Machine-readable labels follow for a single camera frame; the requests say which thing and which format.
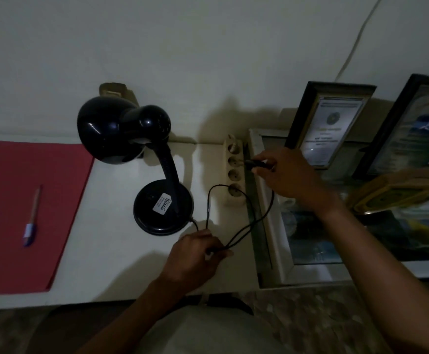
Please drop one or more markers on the person's right thumb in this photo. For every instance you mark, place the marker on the person's right thumb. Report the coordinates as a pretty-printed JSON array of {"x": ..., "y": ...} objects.
[{"x": 264, "y": 175}]

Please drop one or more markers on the black framed photo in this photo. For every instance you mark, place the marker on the black framed photo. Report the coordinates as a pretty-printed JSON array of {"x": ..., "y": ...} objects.
[{"x": 410, "y": 136}]

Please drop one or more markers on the white framed picture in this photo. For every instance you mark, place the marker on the white framed picture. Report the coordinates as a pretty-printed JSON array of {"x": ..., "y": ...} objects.
[{"x": 310, "y": 239}]

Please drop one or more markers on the person's left hand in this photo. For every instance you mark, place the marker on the person's left hand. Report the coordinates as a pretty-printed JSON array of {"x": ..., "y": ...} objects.
[{"x": 190, "y": 259}]

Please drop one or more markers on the beige wall socket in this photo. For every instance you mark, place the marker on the beige wall socket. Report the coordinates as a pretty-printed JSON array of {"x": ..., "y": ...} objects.
[{"x": 112, "y": 89}]

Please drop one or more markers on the black desk lamp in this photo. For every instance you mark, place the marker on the black desk lamp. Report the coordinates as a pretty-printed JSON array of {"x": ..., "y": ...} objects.
[{"x": 107, "y": 128}]

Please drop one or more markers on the person's right hand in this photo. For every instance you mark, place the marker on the person's right hand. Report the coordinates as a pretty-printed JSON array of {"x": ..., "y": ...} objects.
[{"x": 295, "y": 176}]

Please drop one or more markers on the gold ornate frame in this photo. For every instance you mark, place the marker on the gold ornate frame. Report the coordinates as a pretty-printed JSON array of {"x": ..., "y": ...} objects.
[{"x": 395, "y": 191}]

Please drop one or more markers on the pen with blue cap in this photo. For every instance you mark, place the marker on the pen with blue cap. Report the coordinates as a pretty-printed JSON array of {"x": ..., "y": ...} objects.
[{"x": 33, "y": 217}]

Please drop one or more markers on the beige power strip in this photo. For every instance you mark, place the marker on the beige power strip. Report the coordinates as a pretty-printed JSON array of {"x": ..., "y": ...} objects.
[{"x": 233, "y": 149}]

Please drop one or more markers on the person's right forearm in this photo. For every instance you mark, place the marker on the person's right forearm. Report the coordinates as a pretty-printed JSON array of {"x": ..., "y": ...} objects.
[{"x": 380, "y": 276}]

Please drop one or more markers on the red paper folder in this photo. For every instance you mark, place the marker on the red paper folder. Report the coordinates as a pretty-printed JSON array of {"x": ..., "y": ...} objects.
[{"x": 23, "y": 217}]

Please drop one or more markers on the person's white shirt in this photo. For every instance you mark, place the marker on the person's white shirt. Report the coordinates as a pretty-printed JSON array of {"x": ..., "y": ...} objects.
[{"x": 207, "y": 333}]

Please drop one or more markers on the person's left thumb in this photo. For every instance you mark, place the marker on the person's left thumb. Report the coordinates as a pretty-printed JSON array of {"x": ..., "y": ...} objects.
[{"x": 222, "y": 256}]

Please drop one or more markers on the person's left forearm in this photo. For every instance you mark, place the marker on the person's left forearm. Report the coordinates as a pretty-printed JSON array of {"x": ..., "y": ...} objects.
[{"x": 137, "y": 313}]

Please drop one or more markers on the black framed certificate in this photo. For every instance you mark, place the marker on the black framed certificate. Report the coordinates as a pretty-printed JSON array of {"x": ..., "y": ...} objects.
[{"x": 328, "y": 125}]

